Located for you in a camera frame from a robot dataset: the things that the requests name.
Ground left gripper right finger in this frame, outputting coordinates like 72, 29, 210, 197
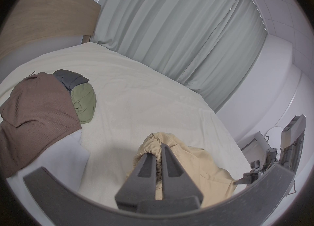
161, 144, 204, 209

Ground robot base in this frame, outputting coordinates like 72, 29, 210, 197
240, 127, 282, 152

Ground tan shorts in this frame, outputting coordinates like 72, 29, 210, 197
126, 133, 239, 208

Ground pale grey curtain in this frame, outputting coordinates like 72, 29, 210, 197
183, 0, 268, 114
91, 0, 246, 86

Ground green garment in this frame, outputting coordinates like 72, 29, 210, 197
71, 82, 97, 124

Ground bed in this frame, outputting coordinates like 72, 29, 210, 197
0, 0, 248, 211

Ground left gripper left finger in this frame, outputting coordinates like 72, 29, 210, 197
115, 153, 157, 212

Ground white garment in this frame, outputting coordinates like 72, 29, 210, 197
6, 130, 90, 191

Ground brown garment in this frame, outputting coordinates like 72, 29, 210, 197
0, 72, 82, 179

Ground black garment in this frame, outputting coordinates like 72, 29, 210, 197
53, 69, 90, 91

